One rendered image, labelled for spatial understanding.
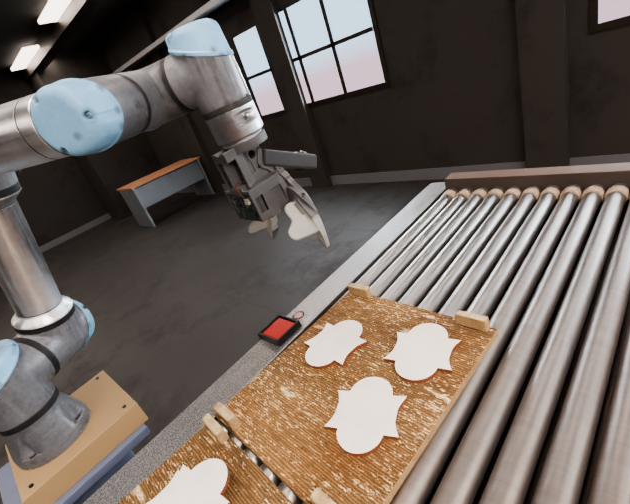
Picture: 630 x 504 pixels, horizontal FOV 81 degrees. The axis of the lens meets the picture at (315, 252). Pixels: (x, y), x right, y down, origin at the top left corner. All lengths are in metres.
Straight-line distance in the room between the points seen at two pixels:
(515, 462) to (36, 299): 0.90
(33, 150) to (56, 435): 0.62
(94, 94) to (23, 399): 0.65
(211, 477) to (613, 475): 0.51
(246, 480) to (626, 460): 0.49
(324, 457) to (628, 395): 0.43
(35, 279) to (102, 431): 0.34
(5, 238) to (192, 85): 0.50
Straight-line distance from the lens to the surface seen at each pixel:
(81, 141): 0.47
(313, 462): 0.62
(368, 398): 0.65
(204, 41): 0.55
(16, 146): 0.56
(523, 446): 0.61
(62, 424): 0.99
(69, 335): 1.00
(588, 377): 0.69
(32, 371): 0.96
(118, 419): 0.96
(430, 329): 0.74
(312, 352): 0.76
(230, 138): 0.55
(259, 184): 0.56
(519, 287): 0.86
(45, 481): 0.97
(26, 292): 0.95
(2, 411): 0.96
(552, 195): 1.23
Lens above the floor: 1.43
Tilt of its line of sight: 25 degrees down
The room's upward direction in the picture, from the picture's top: 20 degrees counter-clockwise
